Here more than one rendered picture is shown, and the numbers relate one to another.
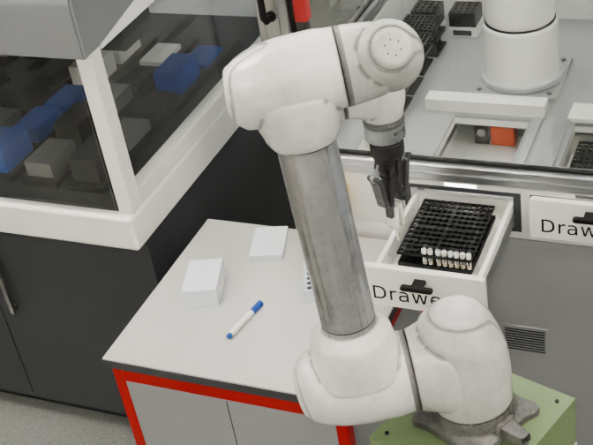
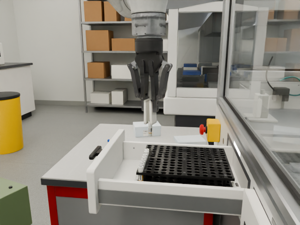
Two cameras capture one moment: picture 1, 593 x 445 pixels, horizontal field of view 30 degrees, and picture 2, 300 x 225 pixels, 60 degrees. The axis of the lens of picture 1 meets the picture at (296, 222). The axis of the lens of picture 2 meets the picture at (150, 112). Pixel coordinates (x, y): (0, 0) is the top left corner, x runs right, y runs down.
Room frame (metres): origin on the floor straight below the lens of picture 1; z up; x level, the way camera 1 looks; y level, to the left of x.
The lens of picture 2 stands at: (1.81, -0.90, 1.19)
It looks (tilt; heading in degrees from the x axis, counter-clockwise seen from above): 15 degrees down; 70
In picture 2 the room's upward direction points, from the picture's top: straight up
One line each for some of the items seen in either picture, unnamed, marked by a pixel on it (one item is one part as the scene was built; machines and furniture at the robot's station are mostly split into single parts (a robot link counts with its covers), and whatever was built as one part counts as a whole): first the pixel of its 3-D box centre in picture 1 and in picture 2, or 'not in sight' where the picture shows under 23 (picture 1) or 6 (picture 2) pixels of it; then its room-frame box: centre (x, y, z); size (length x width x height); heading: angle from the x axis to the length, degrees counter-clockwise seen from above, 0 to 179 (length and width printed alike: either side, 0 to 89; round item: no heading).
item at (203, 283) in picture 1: (204, 282); (146, 128); (2.22, 0.25, 0.79); 0.13 x 0.09 x 0.05; 170
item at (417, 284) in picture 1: (417, 286); (99, 152); (1.91, -0.24, 0.91); 0.07 x 0.04 x 0.01; 62
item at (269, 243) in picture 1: (268, 243); (189, 140); (2.36, 0.08, 0.77); 0.13 x 0.09 x 0.02; 168
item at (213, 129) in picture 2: not in sight; (212, 130); (2.35, -0.10, 0.88); 0.07 x 0.05 x 0.07; 62
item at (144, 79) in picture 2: (386, 184); (144, 80); (2.05, -0.21, 1.09); 0.04 x 0.01 x 0.11; 42
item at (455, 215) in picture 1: (447, 239); (184, 170); (2.11, -0.35, 0.87); 0.22 x 0.18 x 0.06; 152
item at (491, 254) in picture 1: (448, 238); (187, 172); (2.12, -0.35, 0.86); 0.40 x 0.26 x 0.06; 152
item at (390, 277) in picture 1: (423, 290); (110, 164); (1.93, -0.25, 0.87); 0.29 x 0.02 x 0.11; 62
